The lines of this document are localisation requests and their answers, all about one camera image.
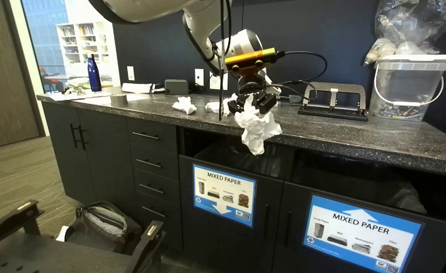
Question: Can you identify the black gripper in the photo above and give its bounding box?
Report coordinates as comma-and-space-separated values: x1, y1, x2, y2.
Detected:
228, 63, 281, 115

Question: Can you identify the white paper ball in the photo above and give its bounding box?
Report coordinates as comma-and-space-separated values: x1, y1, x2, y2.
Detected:
234, 103, 284, 156

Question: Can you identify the large crumpled white paper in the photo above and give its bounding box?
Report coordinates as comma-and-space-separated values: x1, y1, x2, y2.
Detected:
204, 95, 236, 116

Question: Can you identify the black bin liner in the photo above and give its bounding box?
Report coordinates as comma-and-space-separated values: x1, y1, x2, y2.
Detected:
293, 150, 430, 215
195, 138, 296, 179

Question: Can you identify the small crumpled white paper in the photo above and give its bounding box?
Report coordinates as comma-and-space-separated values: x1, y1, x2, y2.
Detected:
172, 95, 199, 115

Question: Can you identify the black power adapter box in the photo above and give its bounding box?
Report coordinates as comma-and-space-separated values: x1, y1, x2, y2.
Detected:
163, 77, 192, 97

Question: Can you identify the blue label with down arrow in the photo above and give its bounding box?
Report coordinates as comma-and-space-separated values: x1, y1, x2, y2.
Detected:
192, 162, 259, 229

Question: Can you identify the white paper stack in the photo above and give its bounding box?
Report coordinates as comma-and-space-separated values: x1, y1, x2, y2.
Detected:
122, 82, 155, 95

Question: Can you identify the flat white paper sheet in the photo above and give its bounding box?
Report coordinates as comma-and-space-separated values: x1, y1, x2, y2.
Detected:
43, 89, 96, 103
84, 92, 152, 107

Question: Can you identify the grey tape roll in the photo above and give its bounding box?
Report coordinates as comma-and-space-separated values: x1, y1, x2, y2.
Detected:
110, 91, 130, 106

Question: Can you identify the black cabinet door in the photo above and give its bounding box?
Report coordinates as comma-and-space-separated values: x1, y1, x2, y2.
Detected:
46, 103, 99, 203
78, 109, 137, 214

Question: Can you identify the clear plastic bucket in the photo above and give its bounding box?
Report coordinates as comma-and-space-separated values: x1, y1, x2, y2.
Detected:
369, 53, 446, 121

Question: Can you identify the blue water bottle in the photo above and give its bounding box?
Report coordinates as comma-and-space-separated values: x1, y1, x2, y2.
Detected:
87, 53, 104, 92

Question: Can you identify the blue label with up arrow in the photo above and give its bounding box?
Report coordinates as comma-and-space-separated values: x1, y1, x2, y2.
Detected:
303, 194, 424, 273

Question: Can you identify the white shelving unit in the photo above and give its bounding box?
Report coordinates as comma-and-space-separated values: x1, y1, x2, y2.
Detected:
55, 19, 113, 82

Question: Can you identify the clear plastic bag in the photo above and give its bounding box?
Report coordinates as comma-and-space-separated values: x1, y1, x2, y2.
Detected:
365, 0, 446, 66

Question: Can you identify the black and grey backpack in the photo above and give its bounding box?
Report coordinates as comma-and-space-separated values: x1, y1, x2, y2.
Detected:
63, 200, 145, 254

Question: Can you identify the small white paper slip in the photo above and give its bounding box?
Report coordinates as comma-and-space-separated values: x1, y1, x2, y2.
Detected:
55, 224, 70, 242

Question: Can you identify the brown wooden door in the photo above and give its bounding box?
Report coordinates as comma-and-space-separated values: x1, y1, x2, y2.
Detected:
0, 0, 48, 153

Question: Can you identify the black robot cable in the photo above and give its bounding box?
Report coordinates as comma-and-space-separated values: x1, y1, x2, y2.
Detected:
183, 0, 331, 123

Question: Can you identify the large white wall outlet plate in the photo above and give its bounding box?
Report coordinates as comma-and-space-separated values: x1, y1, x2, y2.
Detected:
208, 69, 231, 92

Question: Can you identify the orange wrist camera box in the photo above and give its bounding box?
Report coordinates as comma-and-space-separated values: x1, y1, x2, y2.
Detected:
224, 47, 287, 66

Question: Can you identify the small white wall outlet plate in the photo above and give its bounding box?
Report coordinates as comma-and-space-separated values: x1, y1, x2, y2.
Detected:
193, 66, 205, 88

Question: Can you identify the black drawer with metal handle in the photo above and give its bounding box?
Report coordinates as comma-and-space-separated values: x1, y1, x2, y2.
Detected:
127, 118, 181, 153
130, 148, 181, 179
133, 170, 183, 203
134, 194, 184, 253

